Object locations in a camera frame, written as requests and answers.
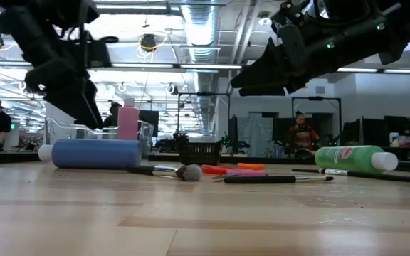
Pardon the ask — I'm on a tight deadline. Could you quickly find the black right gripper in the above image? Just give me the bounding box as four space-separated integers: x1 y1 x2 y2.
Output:
230 23 361 97

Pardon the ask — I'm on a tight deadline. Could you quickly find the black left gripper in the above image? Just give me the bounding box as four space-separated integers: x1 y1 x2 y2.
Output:
24 55 104 131

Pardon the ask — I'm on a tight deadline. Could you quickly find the pink paint bottle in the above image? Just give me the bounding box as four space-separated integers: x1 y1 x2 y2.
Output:
116 97 140 141

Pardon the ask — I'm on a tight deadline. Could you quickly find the blue paint bottle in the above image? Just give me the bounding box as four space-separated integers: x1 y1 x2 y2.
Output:
38 139 143 169

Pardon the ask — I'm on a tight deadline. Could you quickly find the green paint bottle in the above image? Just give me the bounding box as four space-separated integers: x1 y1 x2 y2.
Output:
314 144 399 174

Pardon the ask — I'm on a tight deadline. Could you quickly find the fluffy black brush silver ferrule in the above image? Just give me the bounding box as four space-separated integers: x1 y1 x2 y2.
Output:
125 164 203 183

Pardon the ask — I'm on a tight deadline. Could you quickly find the clear plastic bin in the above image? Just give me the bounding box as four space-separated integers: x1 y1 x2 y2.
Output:
44 117 155 160

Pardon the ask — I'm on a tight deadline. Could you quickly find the black slotted plastic basket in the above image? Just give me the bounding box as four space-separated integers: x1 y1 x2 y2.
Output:
178 141 224 166

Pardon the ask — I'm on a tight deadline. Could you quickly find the black computer monitor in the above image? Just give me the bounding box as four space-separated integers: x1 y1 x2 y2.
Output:
342 120 362 145
384 115 410 138
361 117 387 146

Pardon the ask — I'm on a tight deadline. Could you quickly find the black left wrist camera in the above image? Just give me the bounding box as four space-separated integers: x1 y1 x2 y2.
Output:
83 35 112 69

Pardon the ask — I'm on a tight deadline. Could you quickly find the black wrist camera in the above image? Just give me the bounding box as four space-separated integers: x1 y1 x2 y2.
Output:
83 35 112 69
271 1 313 36

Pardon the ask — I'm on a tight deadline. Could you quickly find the black background gantry frame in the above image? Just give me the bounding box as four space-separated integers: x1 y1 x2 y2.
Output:
290 95 342 150
177 91 231 143

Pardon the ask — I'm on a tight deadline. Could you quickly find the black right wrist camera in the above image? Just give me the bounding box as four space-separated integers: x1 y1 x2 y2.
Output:
271 1 313 36

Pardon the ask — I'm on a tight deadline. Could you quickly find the black overhead camera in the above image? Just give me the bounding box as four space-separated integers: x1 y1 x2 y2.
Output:
140 33 158 53

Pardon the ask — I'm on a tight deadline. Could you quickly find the black aluminium table frame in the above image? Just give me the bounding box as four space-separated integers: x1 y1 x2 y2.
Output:
0 151 410 175

